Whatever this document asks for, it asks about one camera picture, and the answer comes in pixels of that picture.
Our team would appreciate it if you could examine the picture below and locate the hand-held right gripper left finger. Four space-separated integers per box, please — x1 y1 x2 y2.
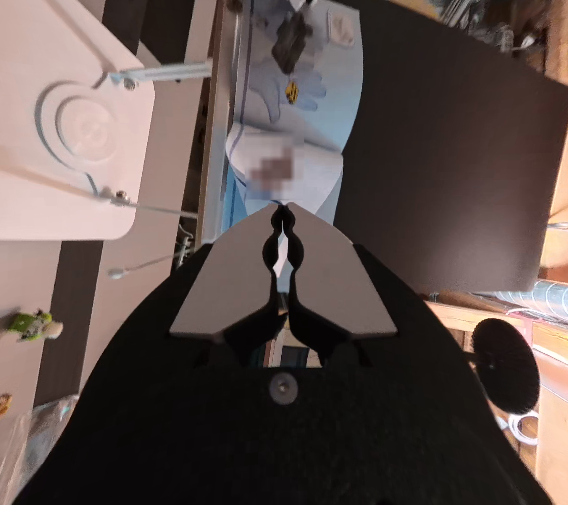
169 202 283 344

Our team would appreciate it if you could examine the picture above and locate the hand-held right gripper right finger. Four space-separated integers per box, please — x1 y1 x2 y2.
286 202 398 344

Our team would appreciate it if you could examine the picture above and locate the lego instruction booklet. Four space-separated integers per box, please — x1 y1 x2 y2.
222 0 364 224

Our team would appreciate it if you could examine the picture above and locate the lime green lego minifigure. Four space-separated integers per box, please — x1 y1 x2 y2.
7 309 64 344

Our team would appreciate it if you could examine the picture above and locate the black round disc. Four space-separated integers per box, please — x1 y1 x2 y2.
472 318 541 414

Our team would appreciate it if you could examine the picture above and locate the clear plastic bag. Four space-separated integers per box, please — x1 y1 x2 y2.
0 394 82 505

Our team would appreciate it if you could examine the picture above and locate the white book stand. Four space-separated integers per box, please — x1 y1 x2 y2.
0 0 568 294

